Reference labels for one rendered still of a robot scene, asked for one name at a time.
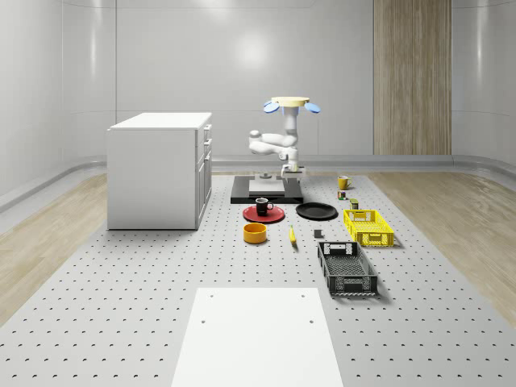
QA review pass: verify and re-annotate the black plate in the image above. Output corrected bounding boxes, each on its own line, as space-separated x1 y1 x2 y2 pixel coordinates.
295 202 339 222

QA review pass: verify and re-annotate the red plate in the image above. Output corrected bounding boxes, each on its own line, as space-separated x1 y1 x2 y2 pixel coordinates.
243 204 286 224

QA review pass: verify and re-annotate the black stove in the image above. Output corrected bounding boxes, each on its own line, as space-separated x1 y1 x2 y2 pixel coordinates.
230 173 304 205

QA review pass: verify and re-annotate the drone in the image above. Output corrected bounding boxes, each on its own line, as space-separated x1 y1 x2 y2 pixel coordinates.
263 96 322 115

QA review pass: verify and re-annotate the yellow bowl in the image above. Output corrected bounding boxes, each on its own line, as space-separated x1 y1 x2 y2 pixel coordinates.
243 223 268 245

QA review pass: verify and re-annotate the yellow basket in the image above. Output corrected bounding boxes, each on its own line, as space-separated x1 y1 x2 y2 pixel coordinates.
343 209 396 248

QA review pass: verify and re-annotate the dark grey basket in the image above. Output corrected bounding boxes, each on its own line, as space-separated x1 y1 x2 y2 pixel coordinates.
316 240 380 298

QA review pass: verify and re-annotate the white cabinet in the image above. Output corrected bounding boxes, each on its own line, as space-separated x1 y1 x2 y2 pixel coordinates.
106 111 214 231

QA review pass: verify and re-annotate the white board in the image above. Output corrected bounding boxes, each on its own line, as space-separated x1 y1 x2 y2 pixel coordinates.
171 287 345 387

